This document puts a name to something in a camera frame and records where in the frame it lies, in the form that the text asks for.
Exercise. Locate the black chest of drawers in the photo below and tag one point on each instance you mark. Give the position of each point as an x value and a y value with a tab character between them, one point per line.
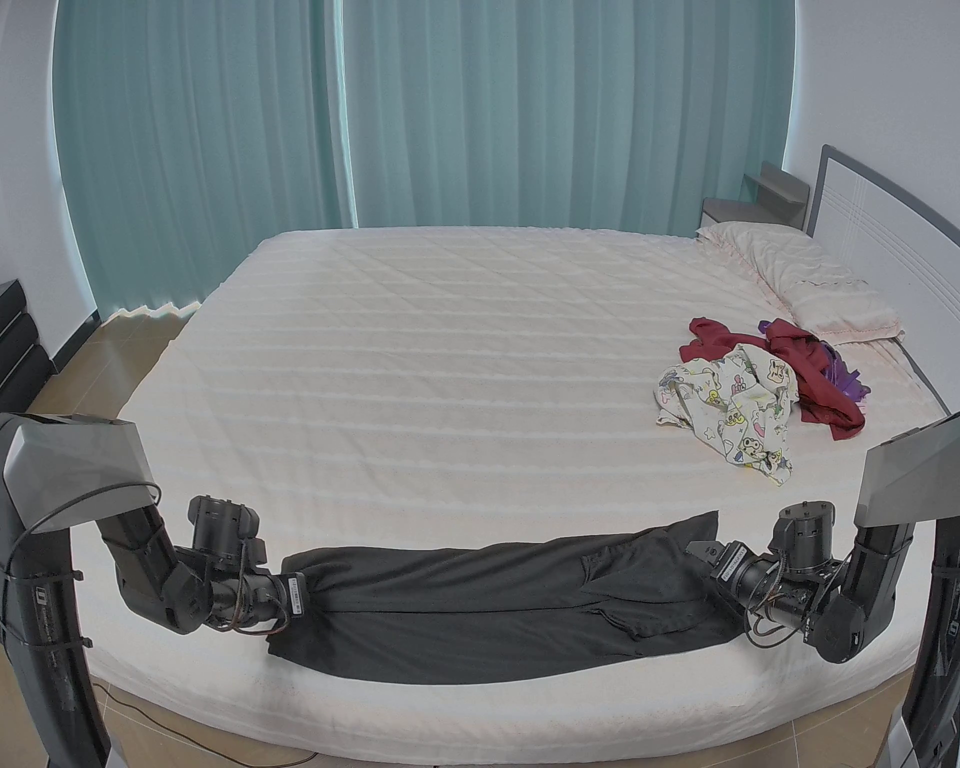
19	345

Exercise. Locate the bed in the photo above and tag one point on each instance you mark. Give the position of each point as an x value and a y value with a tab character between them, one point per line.
450	360

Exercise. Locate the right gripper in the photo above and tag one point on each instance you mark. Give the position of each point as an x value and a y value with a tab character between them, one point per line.
727	566

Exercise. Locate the purple garment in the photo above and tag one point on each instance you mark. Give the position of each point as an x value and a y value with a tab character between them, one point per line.
847	379

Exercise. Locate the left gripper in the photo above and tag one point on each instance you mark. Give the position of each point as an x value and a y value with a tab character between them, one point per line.
281	596

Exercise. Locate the cream pillow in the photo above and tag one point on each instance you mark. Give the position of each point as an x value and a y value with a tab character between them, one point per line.
817	281

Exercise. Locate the grey bedside table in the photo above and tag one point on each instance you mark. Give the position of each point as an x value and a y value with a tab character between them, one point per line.
739	210

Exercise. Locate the blue-green curtain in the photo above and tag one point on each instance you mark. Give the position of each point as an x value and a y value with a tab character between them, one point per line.
202	150
562	112

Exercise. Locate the white printed pyjama garment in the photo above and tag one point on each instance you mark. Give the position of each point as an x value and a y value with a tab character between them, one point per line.
735	405

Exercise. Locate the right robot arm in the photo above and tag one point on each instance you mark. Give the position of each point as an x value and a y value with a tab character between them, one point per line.
862	592

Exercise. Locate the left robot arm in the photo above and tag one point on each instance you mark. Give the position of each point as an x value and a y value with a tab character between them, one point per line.
127	555

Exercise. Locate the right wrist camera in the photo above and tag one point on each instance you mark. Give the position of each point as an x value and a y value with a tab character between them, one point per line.
777	536

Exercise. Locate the black long-sleeved top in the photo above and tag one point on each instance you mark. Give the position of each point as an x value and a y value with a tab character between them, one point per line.
487	600

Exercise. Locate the dark red garment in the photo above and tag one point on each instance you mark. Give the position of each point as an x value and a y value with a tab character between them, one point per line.
814	375

